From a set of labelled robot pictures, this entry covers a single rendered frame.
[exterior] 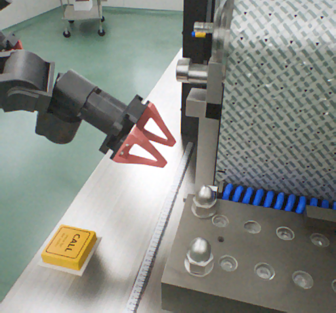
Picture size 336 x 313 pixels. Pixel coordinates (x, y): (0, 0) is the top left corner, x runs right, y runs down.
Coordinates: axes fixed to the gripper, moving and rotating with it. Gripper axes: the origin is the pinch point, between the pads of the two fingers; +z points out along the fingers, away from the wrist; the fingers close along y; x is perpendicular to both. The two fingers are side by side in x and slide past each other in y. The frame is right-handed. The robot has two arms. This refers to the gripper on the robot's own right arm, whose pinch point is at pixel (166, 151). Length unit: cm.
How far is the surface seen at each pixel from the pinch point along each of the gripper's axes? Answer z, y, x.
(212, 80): -0.1, -7.1, 11.6
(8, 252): -26, -41, -140
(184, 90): -1.1, -33.1, -5.9
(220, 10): -5.2, -4.9, 21.3
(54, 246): -6.8, 11.4, -21.5
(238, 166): 10.5, 0.2, 5.4
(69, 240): -5.2, 9.6, -20.5
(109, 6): -168, -556, -218
